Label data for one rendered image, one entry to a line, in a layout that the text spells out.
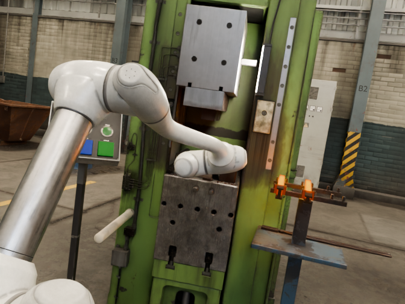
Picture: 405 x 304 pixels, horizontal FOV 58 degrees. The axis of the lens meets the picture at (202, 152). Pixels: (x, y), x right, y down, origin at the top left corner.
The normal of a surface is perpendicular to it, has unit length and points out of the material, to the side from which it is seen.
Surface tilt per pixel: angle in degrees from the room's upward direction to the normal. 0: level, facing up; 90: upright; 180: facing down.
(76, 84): 66
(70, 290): 6
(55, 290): 6
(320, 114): 90
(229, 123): 90
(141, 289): 90
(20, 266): 46
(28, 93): 90
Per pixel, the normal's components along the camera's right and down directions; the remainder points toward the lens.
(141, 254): -0.12, 0.10
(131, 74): -0.02, -0.34
